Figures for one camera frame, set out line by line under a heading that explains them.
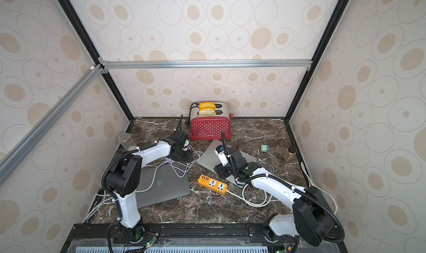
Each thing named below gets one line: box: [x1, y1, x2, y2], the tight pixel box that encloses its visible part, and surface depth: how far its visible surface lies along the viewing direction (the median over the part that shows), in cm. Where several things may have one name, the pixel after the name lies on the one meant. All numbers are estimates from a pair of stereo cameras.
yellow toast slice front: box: [198, 108, 217, 116], surface depth 99 cm
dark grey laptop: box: [135, 160, 191, 209], surface depth 92 cm
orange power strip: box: [198, 174, 228, 196], surface depth 88 cm
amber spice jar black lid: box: [285, 145, 297, 163], surface depth 94 cm
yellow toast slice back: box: [198, 102, 216, 108], surface depth 100 cm
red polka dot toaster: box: [189, 102, 235, 141], surface depth 101 cm
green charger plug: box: [260, 144, 270, 153], surface depth 103 cm
